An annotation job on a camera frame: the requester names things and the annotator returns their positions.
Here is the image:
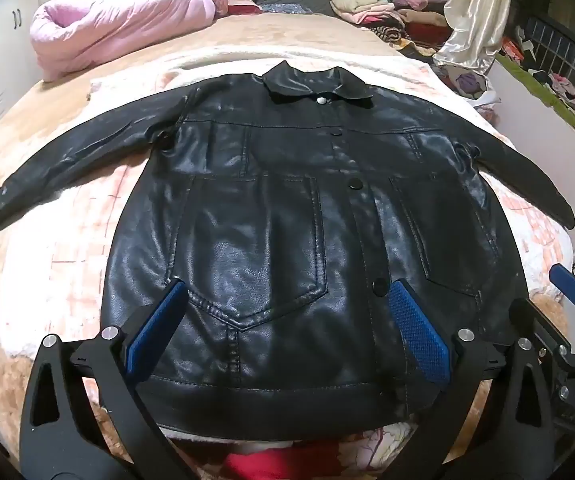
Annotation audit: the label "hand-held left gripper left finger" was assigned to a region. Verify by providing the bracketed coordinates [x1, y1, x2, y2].
[18, 279, 190, 480]

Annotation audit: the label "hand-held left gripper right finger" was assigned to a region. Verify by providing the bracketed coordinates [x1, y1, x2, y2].
[389, 279, 564, 480]

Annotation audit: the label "black leather jacket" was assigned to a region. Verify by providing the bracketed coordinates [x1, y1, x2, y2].
[0, 60, 575, 433]

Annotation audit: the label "clothes on windowsill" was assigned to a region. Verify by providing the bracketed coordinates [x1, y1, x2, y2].
[500, 35, 575, 138]

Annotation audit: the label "bag of clothes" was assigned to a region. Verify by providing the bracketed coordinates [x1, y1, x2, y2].
[435, 62, 502, 111]

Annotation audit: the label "pile of folded clothes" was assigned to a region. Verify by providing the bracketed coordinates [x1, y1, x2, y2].
[327, 0, 457, 58]

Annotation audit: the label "white and orange printed blanket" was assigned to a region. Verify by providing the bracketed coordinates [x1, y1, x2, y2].
[0, 50, 575, 480]

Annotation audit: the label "green windowsill cover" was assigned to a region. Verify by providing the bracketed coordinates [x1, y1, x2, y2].
[497, 52, 575, 163]

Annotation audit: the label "black window grille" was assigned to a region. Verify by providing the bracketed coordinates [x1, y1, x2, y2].
[515, 12, 575, 92]

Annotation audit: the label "bed with beige sheet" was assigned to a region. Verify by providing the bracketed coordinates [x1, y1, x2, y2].
[0, 10, 575, 480]

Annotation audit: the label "cream satin curtain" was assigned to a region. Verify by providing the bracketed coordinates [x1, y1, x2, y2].
[432, 0, 517, 73]

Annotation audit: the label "pink quilt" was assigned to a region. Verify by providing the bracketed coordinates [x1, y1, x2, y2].
[30, 0, 218, 82]

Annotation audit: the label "red folded cloth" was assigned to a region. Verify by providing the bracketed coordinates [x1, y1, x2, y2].
[226, 2, 264, 17]

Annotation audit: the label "blue floral cloth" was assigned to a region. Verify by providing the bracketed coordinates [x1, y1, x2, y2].
[260, 2, 314, 15]

